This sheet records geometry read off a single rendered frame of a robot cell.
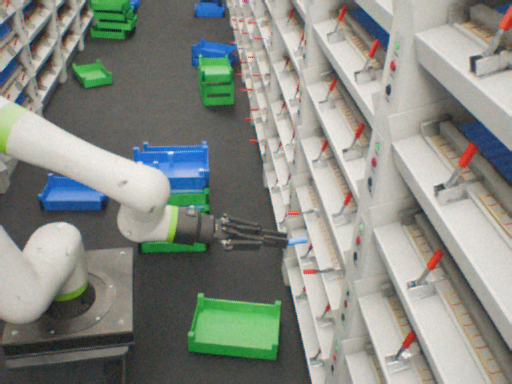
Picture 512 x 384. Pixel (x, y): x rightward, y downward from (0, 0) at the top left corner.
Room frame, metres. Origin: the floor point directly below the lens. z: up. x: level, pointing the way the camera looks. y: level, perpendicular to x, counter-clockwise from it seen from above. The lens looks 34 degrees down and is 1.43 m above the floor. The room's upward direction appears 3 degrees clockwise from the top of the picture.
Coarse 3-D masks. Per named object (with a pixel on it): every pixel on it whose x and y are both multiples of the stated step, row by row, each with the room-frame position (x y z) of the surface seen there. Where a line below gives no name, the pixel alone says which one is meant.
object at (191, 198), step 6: (204, 192) 1.66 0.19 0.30; (174, 198) 1.64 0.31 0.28; (180, 198) 1.65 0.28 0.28; (186, 198) 1.65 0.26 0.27; (192, 198) 1.65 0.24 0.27; (198, 198) 1.65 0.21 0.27; (204, 198) 1.66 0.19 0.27; (168, 204) 1.64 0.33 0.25; (174, 204) 1.64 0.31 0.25; (180, 204) 1.65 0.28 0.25; (186, 204) 1.65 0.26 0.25; (192, 204) 1.65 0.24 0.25; (198, 204) 1.65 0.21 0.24; (204, 204) 1.66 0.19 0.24
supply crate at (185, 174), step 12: (144, 156) 1.82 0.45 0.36; (156, 156) 1.83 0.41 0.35; (168, 156) 1.83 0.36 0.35; (180, 156) 1.84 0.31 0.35; (192, 156) 1.85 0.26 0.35; (204, 156) 1.84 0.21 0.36; (168, 168) 1.79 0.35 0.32; (180, 168) 1.79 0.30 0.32; (192, 168) 1.80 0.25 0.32; (204, 168) 1.80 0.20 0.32; (168, 180) 1.64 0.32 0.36; (180, 180) 1.65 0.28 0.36; (192, 180) 1.65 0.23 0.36; (204, 180) 1.66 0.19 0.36
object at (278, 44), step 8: (280, 0) 2.17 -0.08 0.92; (288, 0) 2.17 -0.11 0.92; (272, 16) 2.25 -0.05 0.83; (280, 40) 2.17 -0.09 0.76; (280, 48) 2.17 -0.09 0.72; (272, 64) 2.17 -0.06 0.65; (272, 72) 2.17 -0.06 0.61; (272, 80) 2.17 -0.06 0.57; (272, 88) 2.17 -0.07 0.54; (280, 88) 2.17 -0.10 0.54; (272, 112) 2.17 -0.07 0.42; (272, 120) 2.17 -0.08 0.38; (264, 152) 2.25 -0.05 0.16; (264, 160) 2.23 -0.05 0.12; (272, 160) 2.17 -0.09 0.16; (264, 168) 2.22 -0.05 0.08; (264, 176) 2.20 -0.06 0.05; (264, 184) 2.18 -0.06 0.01
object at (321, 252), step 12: (300, 180) 1.47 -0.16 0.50; (312, 180) 1.46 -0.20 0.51; (300, 192) 1.44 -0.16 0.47; (312, 192) 1.42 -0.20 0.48; (300, 204) 1.37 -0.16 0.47; (312, 204) 1.36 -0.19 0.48; (312, 228) 1.24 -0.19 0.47; (324, 228) 1.23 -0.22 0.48; (312, 240) 1.19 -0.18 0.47; (324, 240) 1.18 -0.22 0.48; (324, 252) 1.13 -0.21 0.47; (324, 264) 1.08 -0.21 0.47; (336, 264) 1.07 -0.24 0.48; (324, 276) 1.03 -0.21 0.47; (336, 288) 0.98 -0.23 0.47; (336, 300) 0.94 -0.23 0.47; (336, 312) 0.87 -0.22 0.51
